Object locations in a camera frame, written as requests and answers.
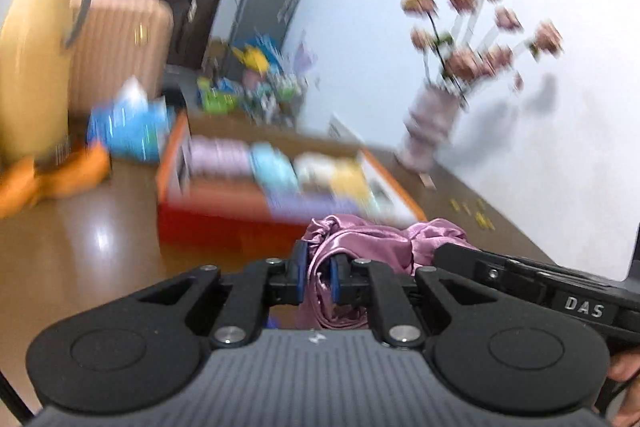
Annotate pink satin cloth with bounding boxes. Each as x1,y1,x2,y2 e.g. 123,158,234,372
296,215,472,331

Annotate lavender fluffy plush cloth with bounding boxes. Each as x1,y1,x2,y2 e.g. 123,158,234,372
190,136,252,178

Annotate person's right hand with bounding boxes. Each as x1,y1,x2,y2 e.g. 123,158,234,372
608,348,640,427

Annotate purple folded towel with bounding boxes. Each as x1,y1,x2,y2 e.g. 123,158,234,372
267,193,359,221

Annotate orange cardboard box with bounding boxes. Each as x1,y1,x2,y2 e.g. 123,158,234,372
156,113,426,257

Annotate blue fluffy plush toy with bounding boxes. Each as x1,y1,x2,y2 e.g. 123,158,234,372
250,142,300,194

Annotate yellow white plush toy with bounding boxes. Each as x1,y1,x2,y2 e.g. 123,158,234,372
293,153,375,215

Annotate yellow small table pieces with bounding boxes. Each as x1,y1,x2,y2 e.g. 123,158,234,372
449,198,496,231

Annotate pink flower vase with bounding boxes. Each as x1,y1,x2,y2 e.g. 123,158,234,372
396,84,461,174

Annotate blue tissue pack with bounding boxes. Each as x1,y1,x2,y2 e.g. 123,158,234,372
86,76,176,164

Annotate orange cloth mat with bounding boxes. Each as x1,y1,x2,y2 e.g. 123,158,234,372
1,142,112,219

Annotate pink artificial flowers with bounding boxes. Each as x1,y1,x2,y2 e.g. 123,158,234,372
400,0,563,105

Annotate pink hard-shell suitcase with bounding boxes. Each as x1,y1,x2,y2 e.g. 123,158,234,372
68,0,174,115

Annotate yellow thermos jug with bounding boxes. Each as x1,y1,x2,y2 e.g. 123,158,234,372
1,0,91,165

